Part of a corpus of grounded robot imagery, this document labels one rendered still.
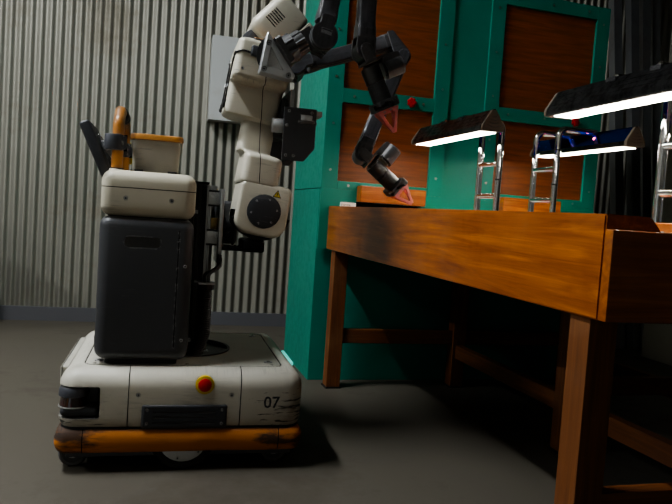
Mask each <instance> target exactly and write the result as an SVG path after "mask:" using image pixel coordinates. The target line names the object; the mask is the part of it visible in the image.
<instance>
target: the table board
mask: <svg viewBox="0 0 672 504"><path fill-rule="evenodd" d="M598 320H599V321H602V322H608V323H648V324H672V233H658V232H644V231H629V230H615V229H607V230H606V233H605V244H604V255H603V266H602V277H601V288H600V299H599V310H598Z"/></svg>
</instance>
